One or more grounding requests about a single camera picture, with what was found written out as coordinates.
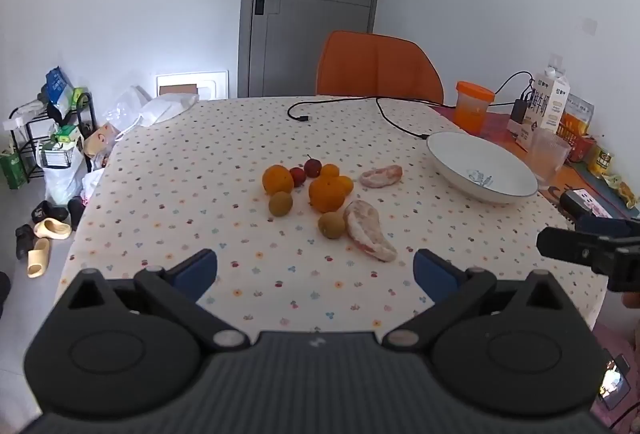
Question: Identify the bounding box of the green box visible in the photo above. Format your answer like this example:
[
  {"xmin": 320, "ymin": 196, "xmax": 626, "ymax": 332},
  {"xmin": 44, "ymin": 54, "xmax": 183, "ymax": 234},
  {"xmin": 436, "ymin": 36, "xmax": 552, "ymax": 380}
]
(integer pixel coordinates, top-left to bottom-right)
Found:
[{"xmin": 0, "ymin": 149, "xmax": 26, "ymax": 191}]

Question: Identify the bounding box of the white ceramic bowl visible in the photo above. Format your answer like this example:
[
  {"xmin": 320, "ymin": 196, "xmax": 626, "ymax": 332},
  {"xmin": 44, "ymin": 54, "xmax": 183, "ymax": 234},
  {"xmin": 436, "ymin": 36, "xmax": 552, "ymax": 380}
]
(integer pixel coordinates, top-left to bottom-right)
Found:
[{"xmin": 426, "ymin": 132, "xmax": 539, "ymax": 205}]

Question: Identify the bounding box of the clear glass cup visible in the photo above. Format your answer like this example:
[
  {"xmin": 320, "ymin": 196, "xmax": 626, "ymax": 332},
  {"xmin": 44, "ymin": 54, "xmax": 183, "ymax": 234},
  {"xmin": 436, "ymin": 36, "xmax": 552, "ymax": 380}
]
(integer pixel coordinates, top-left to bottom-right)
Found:
[{"xmin": 530, "ymin": 129, "xmax": 572, "ymax": 185}]

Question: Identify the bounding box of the large peeled pomelo piece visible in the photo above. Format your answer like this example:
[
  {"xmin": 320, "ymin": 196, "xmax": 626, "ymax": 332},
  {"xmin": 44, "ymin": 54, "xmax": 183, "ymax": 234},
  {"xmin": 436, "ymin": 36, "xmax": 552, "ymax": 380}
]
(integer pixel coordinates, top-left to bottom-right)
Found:
[{"xmin": 343, "ymin": 200, "xmax": 398, "ymax": 263}]

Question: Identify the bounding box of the brown paper bag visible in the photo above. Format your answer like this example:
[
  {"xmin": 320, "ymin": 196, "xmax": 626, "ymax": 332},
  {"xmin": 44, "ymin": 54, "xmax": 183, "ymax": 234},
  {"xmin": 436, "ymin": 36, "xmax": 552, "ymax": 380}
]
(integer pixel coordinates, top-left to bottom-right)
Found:
[{"xmin": 82, "ymin": 124, "xmax": 121, "ymax": 159}]

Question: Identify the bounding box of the black shoe rack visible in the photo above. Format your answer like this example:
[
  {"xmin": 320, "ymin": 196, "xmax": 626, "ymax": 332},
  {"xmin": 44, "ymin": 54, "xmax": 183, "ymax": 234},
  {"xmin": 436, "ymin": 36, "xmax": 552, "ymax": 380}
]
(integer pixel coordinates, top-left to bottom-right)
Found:
[{"xmin": 9, "ymin": 91, "xmax": 98, "ymax": 182}]

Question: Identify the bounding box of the black usb cable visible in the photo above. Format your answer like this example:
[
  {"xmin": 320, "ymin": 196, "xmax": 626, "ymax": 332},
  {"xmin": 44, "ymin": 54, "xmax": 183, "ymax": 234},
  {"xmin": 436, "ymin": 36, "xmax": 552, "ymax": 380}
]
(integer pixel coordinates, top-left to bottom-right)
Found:
[{"xmin": 287, "ymin": 96, "xmax": 432, "ymax": 139}]

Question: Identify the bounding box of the red basket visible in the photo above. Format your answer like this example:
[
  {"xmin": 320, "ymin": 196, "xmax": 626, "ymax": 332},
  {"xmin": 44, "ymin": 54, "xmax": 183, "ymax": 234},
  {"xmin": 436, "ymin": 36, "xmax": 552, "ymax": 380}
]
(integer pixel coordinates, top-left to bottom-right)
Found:
[{"xmin": 557, "ymin": 124, "xmax": 597, "ymax": 163}]

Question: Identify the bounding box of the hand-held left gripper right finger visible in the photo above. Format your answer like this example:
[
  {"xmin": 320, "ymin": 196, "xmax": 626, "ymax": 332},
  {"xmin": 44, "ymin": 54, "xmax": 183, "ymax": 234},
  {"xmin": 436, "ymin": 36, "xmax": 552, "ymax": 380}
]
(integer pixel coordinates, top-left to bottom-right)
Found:
[{"xmin": 384, "ymin": 249, "xmax": 571, "ymax": 352}]

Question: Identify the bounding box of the beige slipper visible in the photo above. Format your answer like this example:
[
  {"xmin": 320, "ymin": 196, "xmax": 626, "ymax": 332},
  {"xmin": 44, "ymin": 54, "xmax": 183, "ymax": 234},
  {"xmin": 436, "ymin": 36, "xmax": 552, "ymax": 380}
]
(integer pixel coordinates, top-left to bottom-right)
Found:
[
  {"xmin": 26, "ymin": 238, "xmax": 51, "ymax": 279},
  {"xmin": 34, "ymin": 219, "xmax": 72, "ymax": 239}
]

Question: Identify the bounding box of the blue packet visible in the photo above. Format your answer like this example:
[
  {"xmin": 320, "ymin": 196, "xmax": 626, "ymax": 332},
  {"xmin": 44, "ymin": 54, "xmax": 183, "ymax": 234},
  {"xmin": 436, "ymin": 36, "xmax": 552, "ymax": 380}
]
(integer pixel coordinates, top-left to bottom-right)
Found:
[{"xmin": 46, "ymin": 66, "xmax": 76, "ymax": 117}]

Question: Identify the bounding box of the small green carton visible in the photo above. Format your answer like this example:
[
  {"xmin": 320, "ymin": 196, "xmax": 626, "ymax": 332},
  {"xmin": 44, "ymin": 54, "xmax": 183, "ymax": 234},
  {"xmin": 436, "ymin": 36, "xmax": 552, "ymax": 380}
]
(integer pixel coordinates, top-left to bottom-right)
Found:
[{"xmin": 52, "ymin": 126, "xmax": 83, "ymax": 149}]

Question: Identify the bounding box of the orange lidded cup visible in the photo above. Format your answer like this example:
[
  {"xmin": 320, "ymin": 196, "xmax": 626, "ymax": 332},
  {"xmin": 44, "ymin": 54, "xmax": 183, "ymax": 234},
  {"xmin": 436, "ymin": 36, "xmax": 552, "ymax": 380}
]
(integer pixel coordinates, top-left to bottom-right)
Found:
[{"xmin": 454, "ymin": 81, "xmax": 496, "ymax": 135}]

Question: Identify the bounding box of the white shopping bag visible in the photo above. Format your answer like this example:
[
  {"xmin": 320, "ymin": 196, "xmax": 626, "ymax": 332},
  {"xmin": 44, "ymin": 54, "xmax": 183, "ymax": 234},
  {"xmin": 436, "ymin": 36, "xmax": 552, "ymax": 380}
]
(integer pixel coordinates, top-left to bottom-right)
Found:
[{"xmin": 40, "ymin": 148, "xmax": 88, "ymax": 207}]

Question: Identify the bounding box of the clear plastic bag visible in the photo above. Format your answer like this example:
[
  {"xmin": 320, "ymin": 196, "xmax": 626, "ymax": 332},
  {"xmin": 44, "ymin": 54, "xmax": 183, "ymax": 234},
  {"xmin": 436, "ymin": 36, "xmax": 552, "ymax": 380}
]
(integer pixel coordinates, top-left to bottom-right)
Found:
[{"xmin": 103, "ymin": 86, "xmax": 151, "ymax": 135}]

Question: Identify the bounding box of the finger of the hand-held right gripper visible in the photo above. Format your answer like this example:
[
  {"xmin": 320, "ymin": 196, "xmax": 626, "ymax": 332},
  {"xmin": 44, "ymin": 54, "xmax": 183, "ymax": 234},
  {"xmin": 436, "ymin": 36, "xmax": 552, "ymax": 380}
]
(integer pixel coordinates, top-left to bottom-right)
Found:
[
  {"xmin": 537, "ymin": 227, "xmax": 613, "ymax": 267},
  {"xmin": 575, "ymin": 214, "xmax": 640, "ymax": 239}
]

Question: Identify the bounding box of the orange foil packet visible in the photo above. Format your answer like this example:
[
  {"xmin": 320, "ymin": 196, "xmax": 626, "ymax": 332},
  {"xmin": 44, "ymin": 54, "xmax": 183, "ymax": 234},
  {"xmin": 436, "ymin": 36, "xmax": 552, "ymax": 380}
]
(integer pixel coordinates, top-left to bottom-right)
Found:
[{"xmin": 565, "ymin": 92, "xmax": 595, "ymax": 135}]

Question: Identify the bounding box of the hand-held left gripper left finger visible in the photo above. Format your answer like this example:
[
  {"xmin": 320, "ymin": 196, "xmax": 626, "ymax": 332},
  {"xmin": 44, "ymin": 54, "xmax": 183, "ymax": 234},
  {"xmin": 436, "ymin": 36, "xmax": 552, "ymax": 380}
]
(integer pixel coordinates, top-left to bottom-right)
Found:
[{"xmin": 62, "ymin": 249, "xmax": 251, "ymax": 352}]

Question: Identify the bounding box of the black power strip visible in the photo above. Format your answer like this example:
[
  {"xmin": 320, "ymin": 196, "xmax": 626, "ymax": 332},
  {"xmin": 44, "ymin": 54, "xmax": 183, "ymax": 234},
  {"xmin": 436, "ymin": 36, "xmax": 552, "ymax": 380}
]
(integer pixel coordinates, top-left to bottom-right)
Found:
[{"xmin": 559, "ymin": 190, "xmax": 615, "ymax": 219}]

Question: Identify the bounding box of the black charger cable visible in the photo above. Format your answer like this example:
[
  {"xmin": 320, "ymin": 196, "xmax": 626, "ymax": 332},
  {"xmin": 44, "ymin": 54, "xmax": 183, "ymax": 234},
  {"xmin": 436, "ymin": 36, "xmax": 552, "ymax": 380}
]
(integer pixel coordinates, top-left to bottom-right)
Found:
[{"xmin": 492, "ymin": 71, "xmax": 536, "ymax": 104}]

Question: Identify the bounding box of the milk carton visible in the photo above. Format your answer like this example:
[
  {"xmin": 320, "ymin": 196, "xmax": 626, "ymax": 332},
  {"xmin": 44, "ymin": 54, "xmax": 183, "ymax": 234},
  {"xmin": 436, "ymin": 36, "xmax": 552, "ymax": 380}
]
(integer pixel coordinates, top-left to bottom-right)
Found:
[{"xmin": 516, "ymin": 68, "xmax": 571, "ymax": 149}]

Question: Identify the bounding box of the brown round fruit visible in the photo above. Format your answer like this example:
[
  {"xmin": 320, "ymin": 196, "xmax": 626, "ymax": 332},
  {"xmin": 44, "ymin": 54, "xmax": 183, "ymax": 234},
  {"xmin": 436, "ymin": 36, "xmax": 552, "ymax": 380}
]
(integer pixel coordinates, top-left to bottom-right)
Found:
[
  {"xmin": 269, "ymin": 192, "xmax": 293, "ymax": 217},
  {"xmin": 318, "ymin": 212, "xmax": 347, "ymax": 239}
]

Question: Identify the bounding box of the yellow can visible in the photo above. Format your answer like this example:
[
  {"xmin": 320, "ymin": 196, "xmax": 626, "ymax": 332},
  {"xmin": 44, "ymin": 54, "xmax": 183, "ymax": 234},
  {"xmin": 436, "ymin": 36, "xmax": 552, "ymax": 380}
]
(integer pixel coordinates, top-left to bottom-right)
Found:
[{"xmin": 587, "ymin": 146, "xmax": 615, "ymax": 179}]

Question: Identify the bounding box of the yellow snack packet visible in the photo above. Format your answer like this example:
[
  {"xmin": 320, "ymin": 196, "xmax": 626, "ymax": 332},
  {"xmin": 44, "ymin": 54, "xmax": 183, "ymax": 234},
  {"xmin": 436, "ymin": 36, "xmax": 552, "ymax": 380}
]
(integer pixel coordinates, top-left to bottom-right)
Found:
[{"xmin": 602, "ymin": 173, "xmax": 640, "ymax": 209}]

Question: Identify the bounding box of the large orange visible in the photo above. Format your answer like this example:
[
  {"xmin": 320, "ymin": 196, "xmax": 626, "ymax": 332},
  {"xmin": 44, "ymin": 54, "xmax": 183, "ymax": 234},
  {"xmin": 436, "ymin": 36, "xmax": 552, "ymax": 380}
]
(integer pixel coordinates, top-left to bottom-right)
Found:
[{"xmin": 308, "ymin": 177, "xmax": 347, "ymax": 213}]

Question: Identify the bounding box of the small peeled pomelo piece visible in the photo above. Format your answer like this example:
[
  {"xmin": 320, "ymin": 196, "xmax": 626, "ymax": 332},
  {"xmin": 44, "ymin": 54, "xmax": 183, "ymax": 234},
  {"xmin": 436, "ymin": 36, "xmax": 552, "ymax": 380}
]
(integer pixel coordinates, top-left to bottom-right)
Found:
[{"xmin": 360, "ymin": 165, "xmax": 404, "ymax": 189}]

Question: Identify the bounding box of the orange chair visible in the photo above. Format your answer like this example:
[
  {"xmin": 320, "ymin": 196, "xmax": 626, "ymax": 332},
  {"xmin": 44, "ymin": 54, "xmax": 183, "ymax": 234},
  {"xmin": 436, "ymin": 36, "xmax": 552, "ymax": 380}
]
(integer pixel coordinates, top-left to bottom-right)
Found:
[{"xmin": 316, "ymin": 31, "xmax": 445, "ymax": 105}]

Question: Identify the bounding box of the smartphone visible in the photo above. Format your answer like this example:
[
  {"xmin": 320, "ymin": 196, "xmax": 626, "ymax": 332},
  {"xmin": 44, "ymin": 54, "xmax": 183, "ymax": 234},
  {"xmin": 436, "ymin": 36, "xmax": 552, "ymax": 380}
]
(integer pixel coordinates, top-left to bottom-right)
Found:
[{"xmin": 599, "ymin": 354, "xmax": 632, "ymax": 411}]

